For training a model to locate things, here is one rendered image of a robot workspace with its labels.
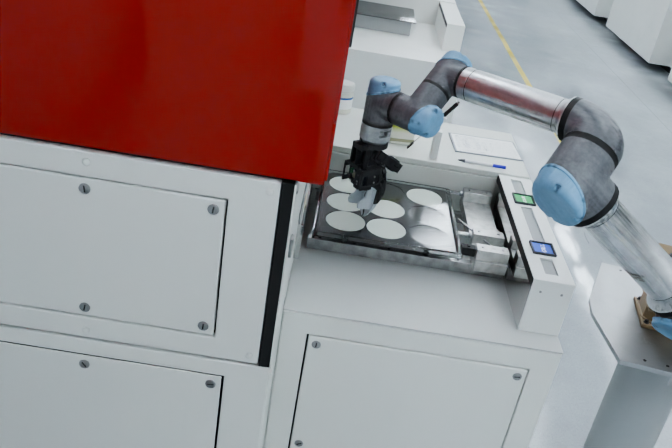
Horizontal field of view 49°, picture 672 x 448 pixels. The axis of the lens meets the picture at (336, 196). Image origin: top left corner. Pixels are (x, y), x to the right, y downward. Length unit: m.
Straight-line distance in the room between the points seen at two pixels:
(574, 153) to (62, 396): 1.13
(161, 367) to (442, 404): 0.66
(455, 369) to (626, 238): 0.48
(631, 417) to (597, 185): 0.78
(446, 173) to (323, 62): 1.02
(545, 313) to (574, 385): 1.36
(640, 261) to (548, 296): 0.23
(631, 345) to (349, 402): 0.66
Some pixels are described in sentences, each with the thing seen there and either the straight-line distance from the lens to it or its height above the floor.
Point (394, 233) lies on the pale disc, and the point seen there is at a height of 0.90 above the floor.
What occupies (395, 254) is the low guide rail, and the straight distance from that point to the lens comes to 1.86.
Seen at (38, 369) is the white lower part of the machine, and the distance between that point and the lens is 1.62.
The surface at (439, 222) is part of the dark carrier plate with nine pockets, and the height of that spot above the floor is 0.90.
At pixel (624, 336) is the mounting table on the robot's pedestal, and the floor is 0.82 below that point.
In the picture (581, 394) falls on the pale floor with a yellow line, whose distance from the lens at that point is 3.05.
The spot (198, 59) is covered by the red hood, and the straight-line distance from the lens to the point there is 1.21.
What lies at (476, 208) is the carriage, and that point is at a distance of 2.11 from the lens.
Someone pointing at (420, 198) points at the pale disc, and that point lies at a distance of 2.04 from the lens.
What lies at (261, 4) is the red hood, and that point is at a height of 1.51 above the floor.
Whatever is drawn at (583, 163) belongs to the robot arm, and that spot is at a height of 1.28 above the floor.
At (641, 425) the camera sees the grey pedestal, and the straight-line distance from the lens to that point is 2.10.
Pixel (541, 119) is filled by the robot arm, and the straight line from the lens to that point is 1.60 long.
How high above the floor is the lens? 1.77
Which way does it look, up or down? 26 degrees down
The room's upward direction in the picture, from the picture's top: 10 degrees clockwise
